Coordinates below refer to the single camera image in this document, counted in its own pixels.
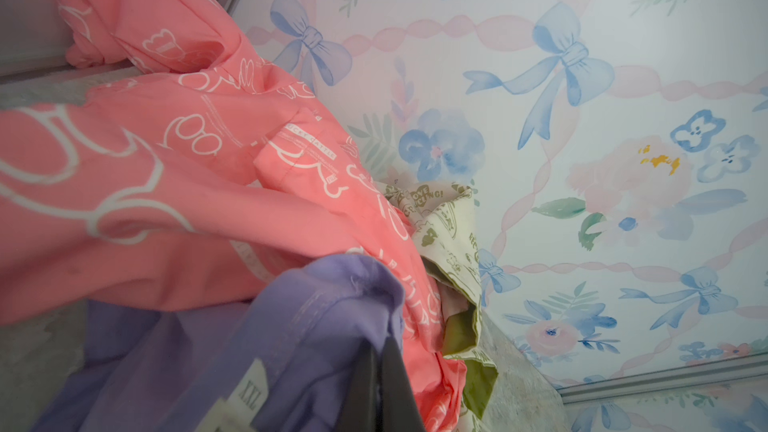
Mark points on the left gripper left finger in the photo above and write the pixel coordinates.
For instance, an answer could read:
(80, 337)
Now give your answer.
(359, 411)

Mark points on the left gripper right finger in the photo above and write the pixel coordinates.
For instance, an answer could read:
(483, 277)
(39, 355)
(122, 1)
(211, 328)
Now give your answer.
(399, 411)

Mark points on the purple cloth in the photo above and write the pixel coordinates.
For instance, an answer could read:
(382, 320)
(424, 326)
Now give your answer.
(282, 362)

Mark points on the cream green printed cloth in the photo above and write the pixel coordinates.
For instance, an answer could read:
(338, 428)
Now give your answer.
(443, 218)

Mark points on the pink printed cloth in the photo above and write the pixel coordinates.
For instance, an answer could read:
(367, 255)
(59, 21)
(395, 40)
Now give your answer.
(196, 183)

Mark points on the right aluminium corner post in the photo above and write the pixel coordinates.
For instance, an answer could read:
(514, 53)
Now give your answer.
(714, 373)

